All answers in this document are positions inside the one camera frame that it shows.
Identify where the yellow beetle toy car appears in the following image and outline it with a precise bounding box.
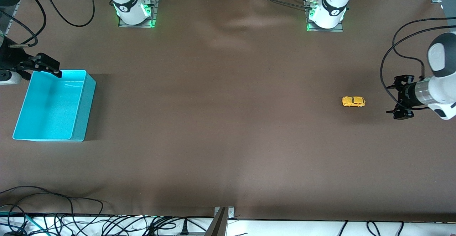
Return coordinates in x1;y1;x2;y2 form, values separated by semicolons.
342;96;366;108

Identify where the turquoise plastic bin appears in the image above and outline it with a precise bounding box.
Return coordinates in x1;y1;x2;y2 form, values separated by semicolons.
12;70;97;142

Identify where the brown table cover sheet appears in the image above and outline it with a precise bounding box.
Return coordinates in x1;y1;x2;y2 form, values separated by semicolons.
0;0;456;222

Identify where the grey power strip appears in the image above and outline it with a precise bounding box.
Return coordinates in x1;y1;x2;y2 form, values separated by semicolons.
153;231;207;236

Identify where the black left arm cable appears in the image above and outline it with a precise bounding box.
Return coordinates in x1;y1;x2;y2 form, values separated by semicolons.
379;25;456;111
392;17;456;78

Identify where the thick black looping cable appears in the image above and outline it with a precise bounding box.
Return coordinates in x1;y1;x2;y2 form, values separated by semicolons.
38;0;96;28

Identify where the black cable with metal plug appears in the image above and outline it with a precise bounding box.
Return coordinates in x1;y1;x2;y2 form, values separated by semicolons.
9;0;47;48

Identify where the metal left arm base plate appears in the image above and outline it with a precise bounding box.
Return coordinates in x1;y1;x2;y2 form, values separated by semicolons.
305;0;344;32

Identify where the black floor cable loop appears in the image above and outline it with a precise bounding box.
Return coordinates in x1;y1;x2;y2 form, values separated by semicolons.
366;221;382;236

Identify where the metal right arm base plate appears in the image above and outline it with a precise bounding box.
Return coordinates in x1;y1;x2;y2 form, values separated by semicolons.
118;0;158;28

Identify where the teal cable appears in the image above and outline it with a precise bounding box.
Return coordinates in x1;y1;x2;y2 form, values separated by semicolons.
0;211;38;235

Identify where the metal corner bracket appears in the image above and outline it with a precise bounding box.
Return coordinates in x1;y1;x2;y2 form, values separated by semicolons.
214;206;235;219

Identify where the aluminium post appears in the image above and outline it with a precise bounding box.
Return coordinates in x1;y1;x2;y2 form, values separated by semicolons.
205;207;228;236

